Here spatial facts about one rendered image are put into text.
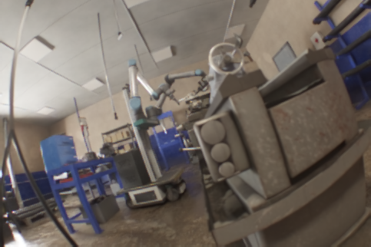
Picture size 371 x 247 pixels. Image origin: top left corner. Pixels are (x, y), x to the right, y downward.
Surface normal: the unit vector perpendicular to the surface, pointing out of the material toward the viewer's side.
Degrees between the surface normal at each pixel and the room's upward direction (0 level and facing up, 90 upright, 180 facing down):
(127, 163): 90
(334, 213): 90
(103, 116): 90
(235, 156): 90
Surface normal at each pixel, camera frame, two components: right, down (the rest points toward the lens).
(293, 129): -0.06, -0.18
